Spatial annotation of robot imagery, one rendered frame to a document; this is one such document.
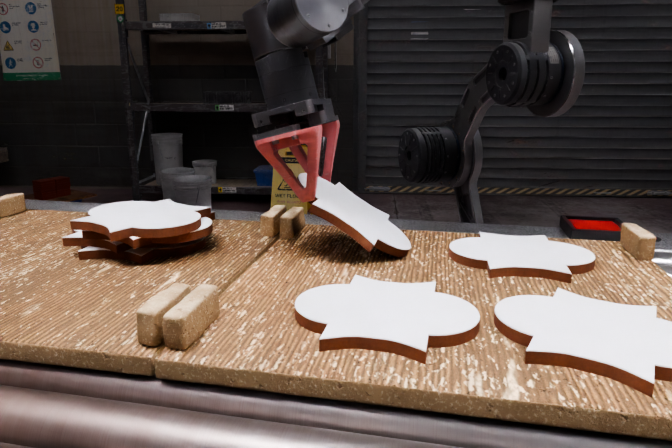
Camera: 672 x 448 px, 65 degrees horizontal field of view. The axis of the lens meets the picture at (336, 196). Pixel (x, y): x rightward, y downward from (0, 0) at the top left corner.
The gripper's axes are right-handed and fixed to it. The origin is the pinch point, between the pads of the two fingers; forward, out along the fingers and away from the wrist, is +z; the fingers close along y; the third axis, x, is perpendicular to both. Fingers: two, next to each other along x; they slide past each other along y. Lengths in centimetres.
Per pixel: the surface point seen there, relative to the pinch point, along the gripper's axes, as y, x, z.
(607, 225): 19.0, -33.0, 15.9
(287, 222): 2.5, 5.0, 3.6
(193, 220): -6.2, 11.8, -0.2
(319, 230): 6.9, 2.7, 6.2
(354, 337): -21.5, -6.0, 8.5
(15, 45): 415, 377, -160
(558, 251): 0.6, -23.5, 12.3
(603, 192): 485, -147, 122
